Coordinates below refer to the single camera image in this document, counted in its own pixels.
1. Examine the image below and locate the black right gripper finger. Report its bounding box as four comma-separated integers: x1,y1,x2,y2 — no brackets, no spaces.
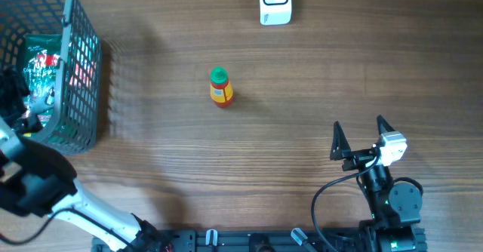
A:
330,121,351,160
377,115,395,135

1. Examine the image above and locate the green foil snack bag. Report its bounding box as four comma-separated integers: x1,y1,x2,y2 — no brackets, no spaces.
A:
22,34,62,137

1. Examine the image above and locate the red white tissue packet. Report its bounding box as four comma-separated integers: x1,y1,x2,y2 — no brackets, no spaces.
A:
69,51,97,89

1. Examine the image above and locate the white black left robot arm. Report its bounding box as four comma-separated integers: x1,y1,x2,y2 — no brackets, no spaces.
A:
1,66,170,251

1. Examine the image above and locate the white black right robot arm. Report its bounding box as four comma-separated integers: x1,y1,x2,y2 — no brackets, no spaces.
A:
330,115,427,251

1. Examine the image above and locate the white barcode scanner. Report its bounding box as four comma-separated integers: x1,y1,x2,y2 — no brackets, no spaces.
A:
259,0,292,26

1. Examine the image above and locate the grey plastic mesh basket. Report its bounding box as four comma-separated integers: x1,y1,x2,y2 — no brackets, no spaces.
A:
1,0,102,155

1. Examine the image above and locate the red sauce bottle green cap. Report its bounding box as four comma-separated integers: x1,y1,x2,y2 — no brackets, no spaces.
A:
210,67,234,108

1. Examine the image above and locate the black right camera cable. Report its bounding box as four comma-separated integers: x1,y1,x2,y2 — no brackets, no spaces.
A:
310,155,380,252

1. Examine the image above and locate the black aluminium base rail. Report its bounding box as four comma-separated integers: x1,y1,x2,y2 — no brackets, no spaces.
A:
91,227,428,252

